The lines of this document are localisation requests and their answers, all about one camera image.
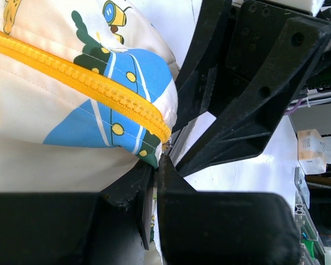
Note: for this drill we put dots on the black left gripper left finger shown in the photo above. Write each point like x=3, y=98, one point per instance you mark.
x=107, y=227

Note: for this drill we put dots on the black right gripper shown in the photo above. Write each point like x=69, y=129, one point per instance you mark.
x=276, y=53

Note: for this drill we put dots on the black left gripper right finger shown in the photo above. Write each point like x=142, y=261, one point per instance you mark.
x=222, y=227

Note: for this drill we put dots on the cream printed kids jacket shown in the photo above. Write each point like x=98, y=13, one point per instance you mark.
x=86, y=91

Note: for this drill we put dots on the orange tissue pack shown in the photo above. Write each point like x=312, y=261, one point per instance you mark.
x=311, y=152

